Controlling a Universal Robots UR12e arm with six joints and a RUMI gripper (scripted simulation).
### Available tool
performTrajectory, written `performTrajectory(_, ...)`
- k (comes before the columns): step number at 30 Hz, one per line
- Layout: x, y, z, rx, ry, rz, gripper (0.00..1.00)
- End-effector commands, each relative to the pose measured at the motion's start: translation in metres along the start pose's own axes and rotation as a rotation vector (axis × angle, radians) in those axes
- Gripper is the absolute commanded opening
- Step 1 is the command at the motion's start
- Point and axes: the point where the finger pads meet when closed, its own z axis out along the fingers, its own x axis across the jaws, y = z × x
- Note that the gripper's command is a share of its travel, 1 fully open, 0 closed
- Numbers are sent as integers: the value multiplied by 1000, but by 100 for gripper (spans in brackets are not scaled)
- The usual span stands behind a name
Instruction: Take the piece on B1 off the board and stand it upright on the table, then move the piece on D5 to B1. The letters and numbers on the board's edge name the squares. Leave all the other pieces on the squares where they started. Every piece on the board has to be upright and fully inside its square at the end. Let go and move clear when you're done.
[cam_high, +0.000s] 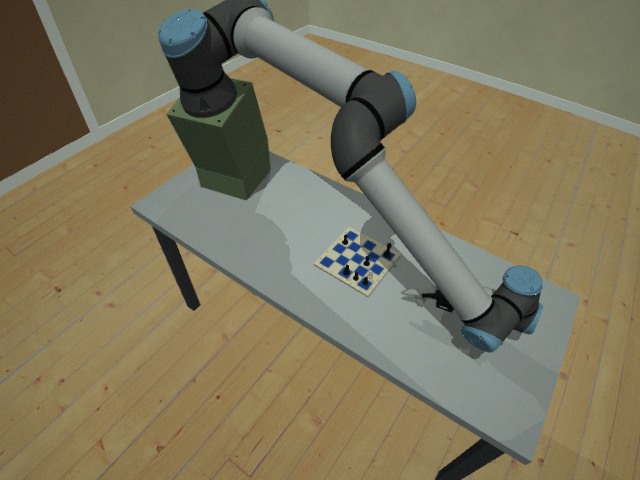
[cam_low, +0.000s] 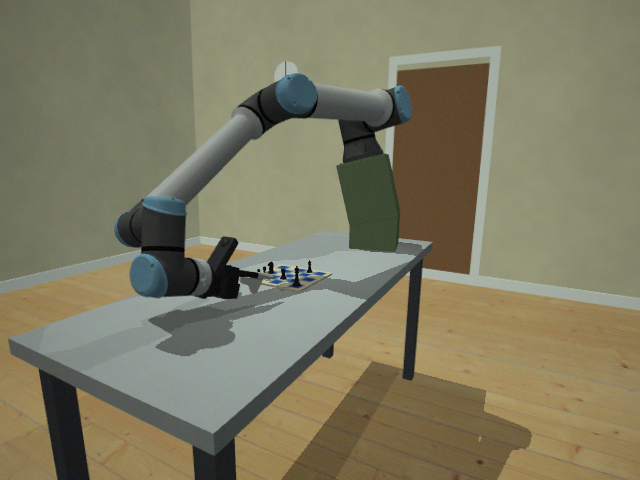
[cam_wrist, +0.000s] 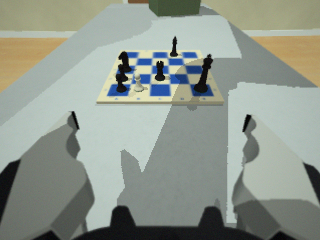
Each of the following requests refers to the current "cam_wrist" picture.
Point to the blue and cream chessboard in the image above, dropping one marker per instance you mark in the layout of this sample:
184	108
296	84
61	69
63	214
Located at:
181	73

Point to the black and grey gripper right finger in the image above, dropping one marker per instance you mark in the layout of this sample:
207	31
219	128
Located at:
277	195

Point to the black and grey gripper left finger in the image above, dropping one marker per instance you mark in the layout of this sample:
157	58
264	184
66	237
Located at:
46	194

